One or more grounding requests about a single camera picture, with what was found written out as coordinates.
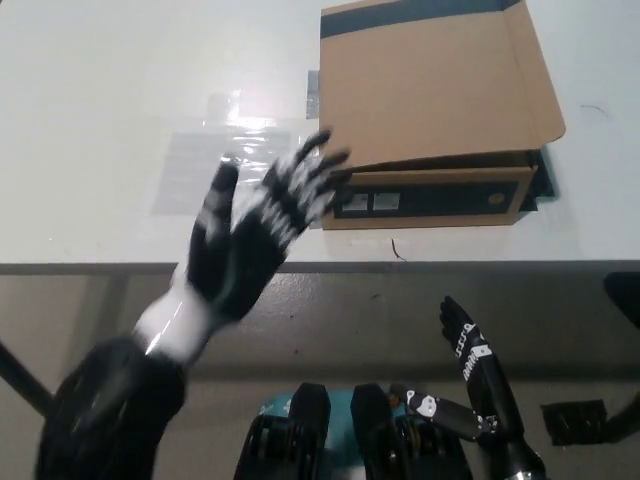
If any black table leg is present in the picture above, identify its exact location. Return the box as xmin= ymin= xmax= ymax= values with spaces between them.
xmin=603 ymin=271 xmax=640 ymax=445
xmin=0 ymin=337 xmax=55 ymax=417

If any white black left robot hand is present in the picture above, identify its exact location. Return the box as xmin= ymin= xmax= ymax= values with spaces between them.
xmin=186 ymin=129 xmax=352 ymax=322

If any brown cardboard storage box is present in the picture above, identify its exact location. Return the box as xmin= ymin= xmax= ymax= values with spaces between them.
xmin=316 ymin=0 xmax=567 ymax=232

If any transparent plastic sheet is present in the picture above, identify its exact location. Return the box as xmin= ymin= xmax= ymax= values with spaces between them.
xmin=152 ymin=69 xmax=322 ymax=217

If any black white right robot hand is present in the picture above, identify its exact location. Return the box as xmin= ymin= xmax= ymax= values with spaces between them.
xmin=389 ymin=294 xmax=526 ymax=445

